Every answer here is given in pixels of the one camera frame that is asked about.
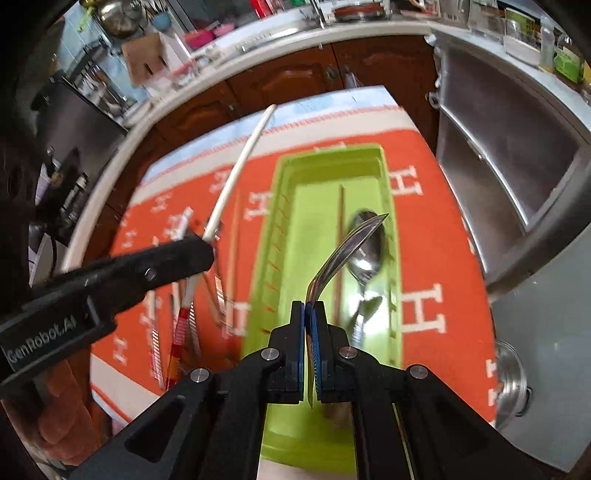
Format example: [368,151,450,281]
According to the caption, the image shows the orange H-pattern cloth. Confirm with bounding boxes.
[111,87,497,420]

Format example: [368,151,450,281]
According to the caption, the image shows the brown chopstick in tray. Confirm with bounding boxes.
[334,184,347,324]

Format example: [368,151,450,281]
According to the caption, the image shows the steel spoon in tray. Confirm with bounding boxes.
[346,225,387,349]

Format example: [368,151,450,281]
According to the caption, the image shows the white ceramic rice spoon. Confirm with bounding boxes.
[202,104,277,244]

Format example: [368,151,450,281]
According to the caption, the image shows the left hand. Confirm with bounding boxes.
[2,349,105,466]

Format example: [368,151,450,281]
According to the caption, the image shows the brown wooden kitchen cabinets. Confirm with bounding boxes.
[83,35,439,263]

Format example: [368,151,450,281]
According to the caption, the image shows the steel spoon curved handle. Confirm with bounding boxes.
[305,213,389,304]

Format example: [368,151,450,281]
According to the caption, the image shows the green plastic utensil tray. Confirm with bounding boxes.
[240,142,404,476]

